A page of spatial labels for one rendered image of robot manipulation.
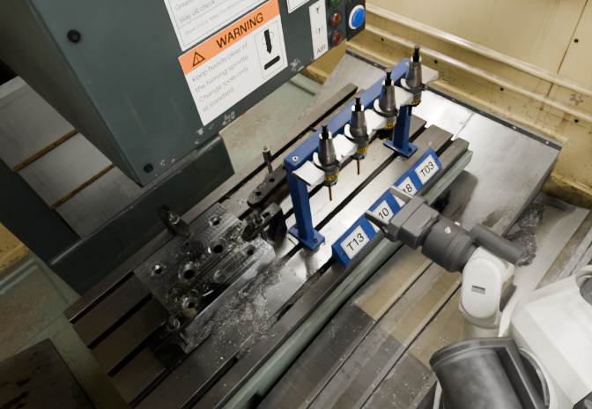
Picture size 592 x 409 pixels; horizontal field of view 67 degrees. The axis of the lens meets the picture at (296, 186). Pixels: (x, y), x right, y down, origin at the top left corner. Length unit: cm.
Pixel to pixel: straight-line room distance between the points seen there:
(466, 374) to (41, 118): 104
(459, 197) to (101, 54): 131
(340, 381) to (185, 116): 90
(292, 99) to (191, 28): 166
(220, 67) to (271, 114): 155
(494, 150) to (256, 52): 117
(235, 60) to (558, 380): 58
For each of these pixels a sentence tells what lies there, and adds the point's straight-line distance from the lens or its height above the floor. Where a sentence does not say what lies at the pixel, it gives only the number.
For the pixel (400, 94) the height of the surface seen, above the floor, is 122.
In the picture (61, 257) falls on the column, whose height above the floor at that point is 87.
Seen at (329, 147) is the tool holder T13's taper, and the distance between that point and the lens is 99.
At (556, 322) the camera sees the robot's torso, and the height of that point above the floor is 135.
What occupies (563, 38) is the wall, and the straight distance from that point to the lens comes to 147.
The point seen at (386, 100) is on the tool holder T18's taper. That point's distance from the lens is 112.
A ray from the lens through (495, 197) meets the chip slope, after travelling 160.
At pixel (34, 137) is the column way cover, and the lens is 126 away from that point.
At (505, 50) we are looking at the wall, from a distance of 155.
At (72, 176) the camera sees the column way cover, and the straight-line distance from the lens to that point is 136.
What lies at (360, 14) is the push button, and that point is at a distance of 75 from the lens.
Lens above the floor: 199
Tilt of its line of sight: 51 degrees down
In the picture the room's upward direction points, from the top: 10 degrees counter-clockwise
